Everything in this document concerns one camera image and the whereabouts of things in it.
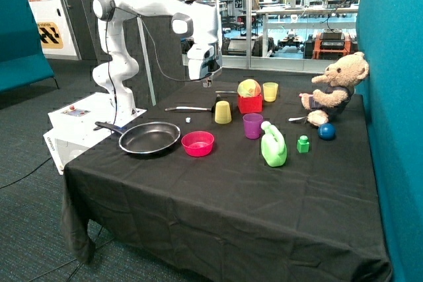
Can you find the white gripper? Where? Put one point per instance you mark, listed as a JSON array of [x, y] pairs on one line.
[[204, 59]]

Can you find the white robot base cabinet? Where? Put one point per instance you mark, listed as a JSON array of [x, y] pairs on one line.
[[74, 129]]

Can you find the pink plastic bowl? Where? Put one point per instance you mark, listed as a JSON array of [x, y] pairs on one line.
[[198, 143]]

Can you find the yellow upside-down cup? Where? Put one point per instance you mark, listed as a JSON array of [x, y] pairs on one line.
[[222, 112]]

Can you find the colourful soft ball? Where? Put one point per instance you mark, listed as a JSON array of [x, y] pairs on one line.
[[249, 88]]

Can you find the red square box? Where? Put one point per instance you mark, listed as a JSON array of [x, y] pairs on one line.
[[248, 105]]

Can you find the purple plastic cup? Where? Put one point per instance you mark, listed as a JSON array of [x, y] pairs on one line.
[[252, 125]]

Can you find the yellow upright cup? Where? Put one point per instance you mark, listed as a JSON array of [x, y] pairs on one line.
[[270, 91]]

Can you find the black frying pan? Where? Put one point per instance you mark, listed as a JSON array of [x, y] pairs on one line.
[[145, 138]]

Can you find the white spoon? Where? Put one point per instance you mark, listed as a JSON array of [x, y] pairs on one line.
[[299, 119]]

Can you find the green toy jug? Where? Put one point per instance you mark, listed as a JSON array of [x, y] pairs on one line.
[[273, 145]]

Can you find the green toy block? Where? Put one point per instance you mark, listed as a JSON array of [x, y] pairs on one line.
[[303, 144]]

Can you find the black tablecloth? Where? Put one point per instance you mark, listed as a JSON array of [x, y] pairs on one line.
[[228, 215]]

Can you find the blue ball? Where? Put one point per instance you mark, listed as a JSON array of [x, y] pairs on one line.
[[326, 132]]

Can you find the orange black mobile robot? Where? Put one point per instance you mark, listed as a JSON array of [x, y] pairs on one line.
[[331, 44]]

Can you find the brown teddy bear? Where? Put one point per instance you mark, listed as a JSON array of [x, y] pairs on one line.
[[341, 78]]

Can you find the yellow black sign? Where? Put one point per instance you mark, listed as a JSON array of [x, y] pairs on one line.
[[50, 36]]

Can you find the teal sofa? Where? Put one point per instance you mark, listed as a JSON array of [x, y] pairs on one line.
[[22, 58]]

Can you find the black spatula metal handle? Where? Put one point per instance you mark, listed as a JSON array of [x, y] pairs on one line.
[[195, 108]]

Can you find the teal partition wall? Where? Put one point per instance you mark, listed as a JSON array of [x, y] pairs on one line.
[[390, 35]]

